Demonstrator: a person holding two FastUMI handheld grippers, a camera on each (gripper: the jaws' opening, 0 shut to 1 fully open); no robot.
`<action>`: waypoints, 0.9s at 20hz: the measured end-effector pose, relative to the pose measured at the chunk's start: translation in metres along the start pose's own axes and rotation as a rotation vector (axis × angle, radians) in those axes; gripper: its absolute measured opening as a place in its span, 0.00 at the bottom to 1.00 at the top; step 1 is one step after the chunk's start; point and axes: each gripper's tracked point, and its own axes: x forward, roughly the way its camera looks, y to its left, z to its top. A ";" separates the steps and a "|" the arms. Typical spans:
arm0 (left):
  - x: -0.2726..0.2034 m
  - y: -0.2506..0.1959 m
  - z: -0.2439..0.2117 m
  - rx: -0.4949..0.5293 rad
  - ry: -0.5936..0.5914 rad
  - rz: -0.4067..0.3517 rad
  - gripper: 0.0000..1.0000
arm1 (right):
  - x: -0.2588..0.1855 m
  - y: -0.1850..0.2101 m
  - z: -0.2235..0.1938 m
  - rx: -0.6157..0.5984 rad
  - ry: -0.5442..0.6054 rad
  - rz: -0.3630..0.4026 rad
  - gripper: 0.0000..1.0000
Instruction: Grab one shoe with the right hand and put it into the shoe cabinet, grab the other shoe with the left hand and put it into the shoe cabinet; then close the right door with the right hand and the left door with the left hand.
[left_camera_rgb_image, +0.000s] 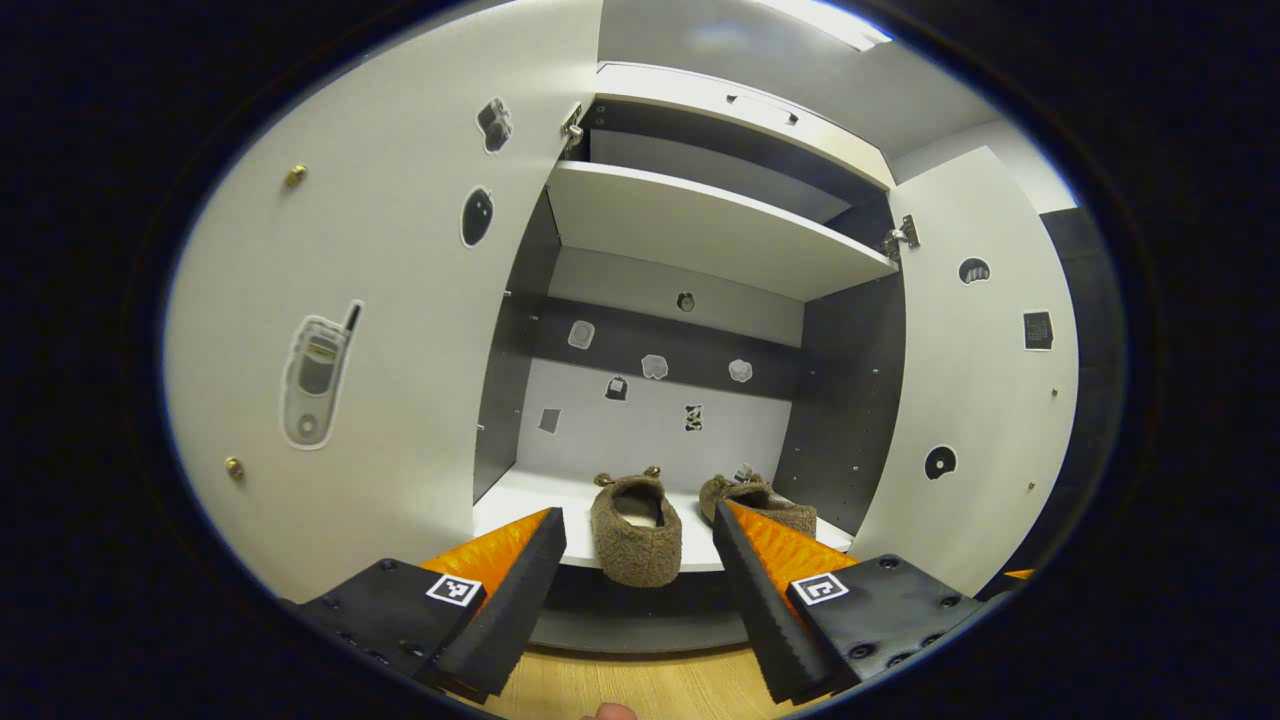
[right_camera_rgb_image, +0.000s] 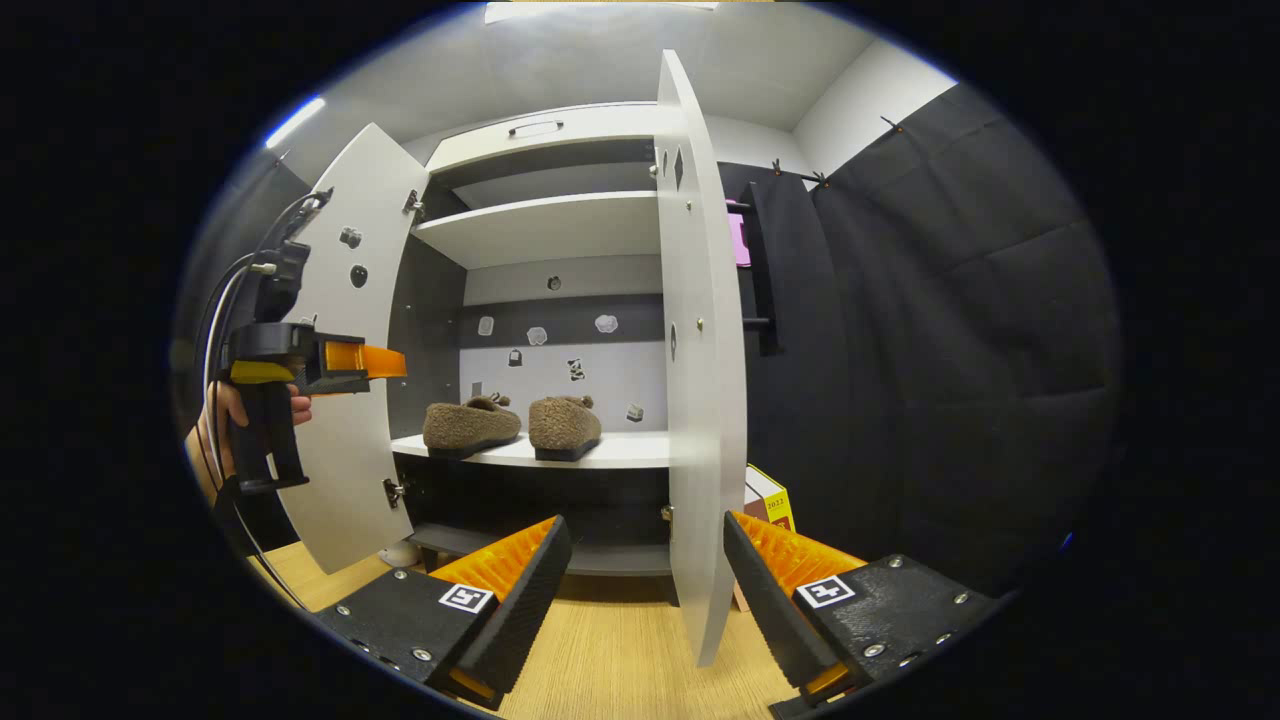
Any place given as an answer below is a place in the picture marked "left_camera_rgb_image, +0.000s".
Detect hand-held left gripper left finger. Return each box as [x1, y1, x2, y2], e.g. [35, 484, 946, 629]
[280, 507, 569, 706]

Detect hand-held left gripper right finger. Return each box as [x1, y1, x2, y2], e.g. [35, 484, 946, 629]
[712, 500, 986, 706]

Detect brown fuzzy shoe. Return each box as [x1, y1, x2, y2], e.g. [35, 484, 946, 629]
[698, 470, 818, 541]
[590, 465, 684, 589]

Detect white cabinet door phone sticker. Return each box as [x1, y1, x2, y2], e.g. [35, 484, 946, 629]
[163, 0, 604, 604]

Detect black backdrop cloth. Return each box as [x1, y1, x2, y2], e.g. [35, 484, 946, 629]
[1040, 205, 1129, 581]

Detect ceiling light panel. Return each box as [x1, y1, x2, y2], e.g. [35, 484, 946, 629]
[755, 0, 894, 53]

